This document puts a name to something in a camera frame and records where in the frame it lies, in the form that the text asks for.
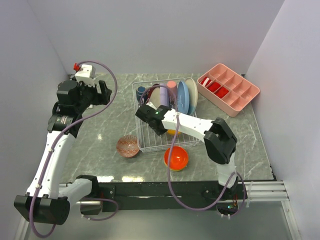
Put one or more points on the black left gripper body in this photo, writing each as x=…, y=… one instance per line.
x=89, y=96

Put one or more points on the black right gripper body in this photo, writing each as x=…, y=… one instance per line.
x=159, y=132

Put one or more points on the dark red rimmed plate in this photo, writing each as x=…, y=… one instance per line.
x=153, y=96

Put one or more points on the orange-yellow bowl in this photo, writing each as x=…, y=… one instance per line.
x=171, y=132

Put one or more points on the white wire dish rack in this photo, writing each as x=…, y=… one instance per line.
x=148, y=140

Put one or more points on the dark blue ceramic mug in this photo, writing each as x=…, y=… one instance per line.
x=140, y=95

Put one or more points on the pink plastic cup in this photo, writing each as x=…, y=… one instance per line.
x=172, y=85

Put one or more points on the cream and blue plate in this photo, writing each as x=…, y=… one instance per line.
x=193, y=94

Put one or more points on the lavender plate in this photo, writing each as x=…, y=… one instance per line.
x=164, y=95

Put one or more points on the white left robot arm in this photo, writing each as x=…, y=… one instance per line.
x=44, y=201

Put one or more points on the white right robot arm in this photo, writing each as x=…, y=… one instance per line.
x=220, y=142

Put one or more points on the red white patterned bowl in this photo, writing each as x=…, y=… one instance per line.
x=127, y=146

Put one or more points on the red-orange bowl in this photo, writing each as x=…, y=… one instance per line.
x=179, y=158

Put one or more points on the red white striped item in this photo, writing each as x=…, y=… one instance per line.
x=206, y=81

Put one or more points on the red cloth item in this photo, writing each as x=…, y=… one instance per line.
x=214, y=86
x=222, y=92

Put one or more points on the pink compartment organizer tray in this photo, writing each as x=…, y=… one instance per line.
x=241, y=91

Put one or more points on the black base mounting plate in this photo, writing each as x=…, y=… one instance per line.
x=157, y=196

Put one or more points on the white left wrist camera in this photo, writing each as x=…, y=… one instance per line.
x=86, y=75

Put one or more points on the aluminium rail frame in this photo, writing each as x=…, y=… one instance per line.
x=229, y=203

